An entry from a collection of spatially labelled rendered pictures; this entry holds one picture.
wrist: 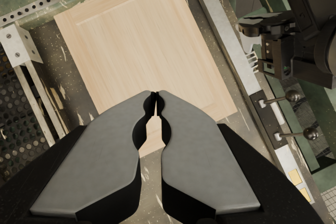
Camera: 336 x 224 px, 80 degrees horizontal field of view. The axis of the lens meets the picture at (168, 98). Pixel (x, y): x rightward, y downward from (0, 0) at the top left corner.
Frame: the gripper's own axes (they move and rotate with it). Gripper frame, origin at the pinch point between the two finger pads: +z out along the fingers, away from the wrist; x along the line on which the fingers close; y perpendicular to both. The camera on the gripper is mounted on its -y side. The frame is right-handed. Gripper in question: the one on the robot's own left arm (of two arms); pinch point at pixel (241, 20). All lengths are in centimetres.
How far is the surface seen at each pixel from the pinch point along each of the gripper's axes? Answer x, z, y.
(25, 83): -55, 33, 4
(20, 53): -53, 37, -5
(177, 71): -8.2, 28.5, 15.4
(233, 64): 9.8, 22.7, 17.8
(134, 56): -20.3, 34.1, 6.7
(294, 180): 15, 3, 57
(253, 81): 13.9, 18.9, 24.6
